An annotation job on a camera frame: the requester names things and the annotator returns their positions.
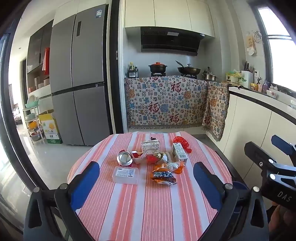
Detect white orange wrapper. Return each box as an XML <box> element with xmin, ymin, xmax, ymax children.
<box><xmin>154</xmin><ymin>161</ymin><xmax>186</xmax><ymax>174</ymax></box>

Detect seasoning bottle rack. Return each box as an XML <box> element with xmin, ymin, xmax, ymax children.
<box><xmin>127</xmin><ymin>62</ymin><xmax>139</xmax><ymax>78</ymax></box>

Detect red plastic bag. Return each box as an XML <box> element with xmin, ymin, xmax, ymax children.
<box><xmin>173</xmin><ymin>136</ymin><xmax>192</xmax><ymax>154</ymax></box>

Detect white green milk carton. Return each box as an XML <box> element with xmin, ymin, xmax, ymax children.
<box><xmin>172</xmin><ymin>142</ymin><xmax>188</xmax><ymax>162</ymax></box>

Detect steel pot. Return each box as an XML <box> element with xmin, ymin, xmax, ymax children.
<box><xmin>202</xmin><ymin>70</ymin><xmax>219</xmax><ymax>81</ymax></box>

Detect black gas stove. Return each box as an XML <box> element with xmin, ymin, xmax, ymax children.
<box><xmin>150</xmin><ymin>72</ymin><xmax>198</xmax><ymax>80</ymax></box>

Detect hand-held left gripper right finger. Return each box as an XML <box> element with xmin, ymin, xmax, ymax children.
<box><xmin>193</xmin><ymin>161</ymin><xmax>270</xmax><ymax>241</ymax></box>

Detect window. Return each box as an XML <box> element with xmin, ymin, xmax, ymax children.
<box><xmin>257</xmin><ymin>5</ymin><xmax>296</xmax><ymax>88</ymax></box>

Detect grey refrigerator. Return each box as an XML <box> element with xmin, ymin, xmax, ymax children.
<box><xmin>50</xmin><ymin>3</ymin><xmax>111</xmax><ymax>146</ymax></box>

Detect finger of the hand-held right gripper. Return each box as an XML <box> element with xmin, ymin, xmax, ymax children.
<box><xmin>244</xmin><ymin>141</ymin><xmax>281</xmax><ymax>173</ymax></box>
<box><xmin>271</xmin><ymin>135</ymin><xmax>296</xmax><ymax>163</ymax></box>

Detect black range hood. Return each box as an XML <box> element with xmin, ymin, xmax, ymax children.
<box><xmin>140</xmin><ymin>27</ymin><xmax>201</xmax><ymax>56</ymax></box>

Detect person's right hand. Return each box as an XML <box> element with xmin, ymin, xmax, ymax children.
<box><xmin>268</xmin><ymin>204</ymin><xmax>296</xmax><ymax>241</ymax></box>

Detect cream base cabinets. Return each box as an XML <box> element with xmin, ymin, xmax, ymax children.
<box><xmin>220</xmin><ymin>93</ymin><xmax>296</xmax><ymax>167</ymax></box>

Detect red hanging bag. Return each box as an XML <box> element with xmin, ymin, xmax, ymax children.
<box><xmin>42</xmin><ymin>47</ymin><xmax>50</xmax><ymax>75</ymax></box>

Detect dark wall cabinet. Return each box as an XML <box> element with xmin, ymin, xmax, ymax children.
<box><xmin>26</xmin><ymin>20</ymin><xmax>55</xmax><ymax>93</ymax></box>

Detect silver snack wrapper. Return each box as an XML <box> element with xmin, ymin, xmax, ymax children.
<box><xmin>146</xmin><ymin>152</ymin><xmax>173</xmax><ymax>165</ymax></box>

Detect white patterned snack bag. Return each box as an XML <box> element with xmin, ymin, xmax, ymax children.
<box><xmin>141</xmin><ymin>140</ymin><xmax>160</xmax><ymax>156</ymax></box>

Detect rack with basins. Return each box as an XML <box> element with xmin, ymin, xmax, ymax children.
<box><xmin>22</xmin><ymin>95</ymin><xmax>47</xmax><ymax>142</ymax></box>

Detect striped pink tablecloth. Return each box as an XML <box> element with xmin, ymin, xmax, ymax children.
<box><xmin>67</xmin><ymin>132</ymin><xmax>233</xmax><ymax>241</ymax></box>

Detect orange snack packet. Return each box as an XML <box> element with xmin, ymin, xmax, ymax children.
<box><xmin>151</xmin><ymin>170</ymin><xmax>178</xmax><ymax>186</ymax></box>

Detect large printed cloth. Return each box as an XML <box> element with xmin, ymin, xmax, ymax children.
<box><xmin>125</xmin><ymin>76</ymin><xmax>210</xmax><ymax>130</ymax></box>

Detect dark countertop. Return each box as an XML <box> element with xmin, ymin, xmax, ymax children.
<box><xmin>229</xmin><ymin>85</ymin><xmax>296</xmax><ymax>112</ymax></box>

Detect white knife block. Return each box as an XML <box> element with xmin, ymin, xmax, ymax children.
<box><xmin>241</xmin><ymin>62</ymin><xmax>252</xmax><ymax>84</ymax></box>

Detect green yellow container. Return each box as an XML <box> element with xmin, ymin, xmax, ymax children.
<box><xmin>226</xmin><ymin>70</ymin><xmax>242</xmax><ymax>84</ymax></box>

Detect dark round table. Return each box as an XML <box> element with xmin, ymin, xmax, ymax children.
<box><xmin>214</xmin><ymin>151</ymin><xmax>249</xmax><ymax>188</ymax></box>

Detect hanging wall pouch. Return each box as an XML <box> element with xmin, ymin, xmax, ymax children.
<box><xmin>246</xmin><ymin>35</ymin><xmax>257</xmax><ymax>56</ymax></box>

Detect yellow cardboard box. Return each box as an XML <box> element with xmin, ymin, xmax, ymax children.
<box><xmin>38</xmin><ymin>113</ymin><xmax>61</xmax><ymax>139</ymax></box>

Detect black clay pot orange lid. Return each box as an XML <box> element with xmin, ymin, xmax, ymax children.
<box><xmin>148</xmin><ymin>62</ymin><xmax>167</xmax><ymax>74</ymax></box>

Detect black wok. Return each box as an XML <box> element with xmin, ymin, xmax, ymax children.
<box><xmin>176</xmin><ymin>61</ymin><xmax>201</xmax><ymax>75</ymax></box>

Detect white upper cabinets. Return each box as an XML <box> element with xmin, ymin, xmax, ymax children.
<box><xmin>125</xmin><ymin>0</ymin><xmax>215</xmax><ymax>37</ymax></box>

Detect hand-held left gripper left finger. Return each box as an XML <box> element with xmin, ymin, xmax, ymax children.
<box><xmin>23</xmin><ymin>161</ymin><xmax>101</xmax><ymax>241</ymax></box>

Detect clear plastic box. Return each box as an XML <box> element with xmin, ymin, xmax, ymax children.
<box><xmin>112</xmin><ymin>166</ymin><xmax>139</xmax><ymax>185</ymax></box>

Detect crushed metal can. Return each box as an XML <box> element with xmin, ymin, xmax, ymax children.
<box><xmin>117</xmin><ymin>150</ymin><xmax>133</xmax><ymax>166</ymax></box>

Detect small printed cloth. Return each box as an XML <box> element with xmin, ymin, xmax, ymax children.
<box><xmin>202</xmin><ymin>82</ymin><xmax>230</xmax><ymax>142</ymax></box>

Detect red white wrapper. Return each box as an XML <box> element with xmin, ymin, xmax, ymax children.
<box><xmin>129</xmin><ymin>150</ymin><xmax>148</xmax><ymax>164</ymax></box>

